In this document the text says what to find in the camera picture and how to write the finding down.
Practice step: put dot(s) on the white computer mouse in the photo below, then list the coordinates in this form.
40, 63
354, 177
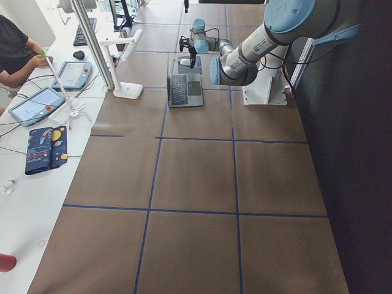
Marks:
185, 62

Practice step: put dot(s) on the dark blue space pouch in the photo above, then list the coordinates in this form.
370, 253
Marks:
46, 150

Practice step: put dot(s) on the black monitor stand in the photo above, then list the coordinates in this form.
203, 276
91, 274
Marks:
120, 14

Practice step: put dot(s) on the grey laptop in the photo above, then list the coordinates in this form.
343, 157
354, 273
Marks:
184, 90

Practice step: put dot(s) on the far blue teach pendant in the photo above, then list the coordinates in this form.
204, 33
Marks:
74, 74

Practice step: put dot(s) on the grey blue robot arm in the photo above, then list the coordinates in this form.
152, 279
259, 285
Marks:
283, 23

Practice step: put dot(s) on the crumpled clear plastic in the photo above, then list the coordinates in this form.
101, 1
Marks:
9, 186

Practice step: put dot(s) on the black desk mouse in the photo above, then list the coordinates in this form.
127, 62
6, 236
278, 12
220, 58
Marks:
79, 55

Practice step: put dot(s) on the person in black shirt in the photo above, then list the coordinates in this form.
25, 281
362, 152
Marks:
20, 55

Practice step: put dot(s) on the red cylinder object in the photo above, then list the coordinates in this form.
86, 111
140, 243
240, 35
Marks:
7, 262

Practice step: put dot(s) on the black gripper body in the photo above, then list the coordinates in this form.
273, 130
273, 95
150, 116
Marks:
192, 50

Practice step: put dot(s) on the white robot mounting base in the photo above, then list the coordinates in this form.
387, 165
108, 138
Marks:
272, 80

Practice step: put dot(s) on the near blue teach pendant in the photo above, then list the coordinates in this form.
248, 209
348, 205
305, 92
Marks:
37, 107

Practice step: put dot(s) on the blue teach pendant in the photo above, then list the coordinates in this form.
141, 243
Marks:
37, 107
74, 74

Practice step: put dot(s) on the aluminium frame post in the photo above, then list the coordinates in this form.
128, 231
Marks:
82, 16

